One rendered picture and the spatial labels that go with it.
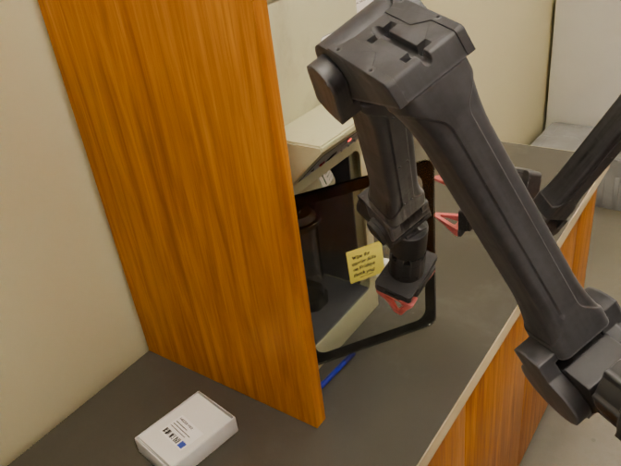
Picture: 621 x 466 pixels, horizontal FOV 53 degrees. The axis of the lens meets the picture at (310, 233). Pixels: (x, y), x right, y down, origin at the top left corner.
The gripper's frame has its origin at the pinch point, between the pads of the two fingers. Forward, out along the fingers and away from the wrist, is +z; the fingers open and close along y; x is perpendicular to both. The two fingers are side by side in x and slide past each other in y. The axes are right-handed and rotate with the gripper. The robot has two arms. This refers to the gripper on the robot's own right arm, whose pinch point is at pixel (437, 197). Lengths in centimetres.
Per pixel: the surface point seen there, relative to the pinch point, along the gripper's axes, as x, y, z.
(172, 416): 66, -22, 26
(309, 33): 25, 43, 12
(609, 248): -183, -128, -8
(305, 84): 28.1, 35.3, 11.7
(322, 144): 40, 31, 0
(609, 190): -223, -117, 4
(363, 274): 29.9, -2.1, 1.5
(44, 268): 66, 6, 54
